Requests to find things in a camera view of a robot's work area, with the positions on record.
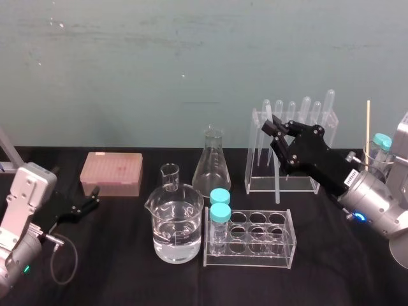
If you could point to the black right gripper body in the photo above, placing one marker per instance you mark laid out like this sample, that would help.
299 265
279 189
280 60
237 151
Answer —
314 153

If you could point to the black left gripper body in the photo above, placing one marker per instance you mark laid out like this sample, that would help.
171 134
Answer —
60 207

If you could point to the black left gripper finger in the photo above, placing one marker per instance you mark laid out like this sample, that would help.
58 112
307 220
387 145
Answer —
94 195
81 213

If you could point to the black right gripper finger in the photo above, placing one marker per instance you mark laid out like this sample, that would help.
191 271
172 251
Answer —
279 145
285 127

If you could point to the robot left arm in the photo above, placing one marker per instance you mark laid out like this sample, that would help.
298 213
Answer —
28 188

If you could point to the pale thin stirring rod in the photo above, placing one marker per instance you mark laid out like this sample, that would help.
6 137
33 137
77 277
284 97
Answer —
368 127

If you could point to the glass beaker holding rod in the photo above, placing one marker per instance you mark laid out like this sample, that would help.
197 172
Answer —
381 167

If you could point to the pink pipette tip box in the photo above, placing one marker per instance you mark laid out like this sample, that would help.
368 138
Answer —
110 172

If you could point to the grey metal stand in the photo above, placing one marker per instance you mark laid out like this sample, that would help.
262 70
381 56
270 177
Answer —
9 168

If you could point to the clear tube with teal cap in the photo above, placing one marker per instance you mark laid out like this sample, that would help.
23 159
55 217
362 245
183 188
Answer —
220 213
220 195
382 143

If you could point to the glass conical flask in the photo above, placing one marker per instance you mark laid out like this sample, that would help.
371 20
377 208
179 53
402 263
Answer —
211 175

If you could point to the small empty glass beaker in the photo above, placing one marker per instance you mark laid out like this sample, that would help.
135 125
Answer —
170 178

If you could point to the black table cloth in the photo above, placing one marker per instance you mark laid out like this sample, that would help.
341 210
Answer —
127 280

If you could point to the large glass beaker with water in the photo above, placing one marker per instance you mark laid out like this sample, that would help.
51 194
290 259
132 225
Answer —
173 236

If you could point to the clear acrylic tube rack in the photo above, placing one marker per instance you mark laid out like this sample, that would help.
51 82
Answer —
255 259

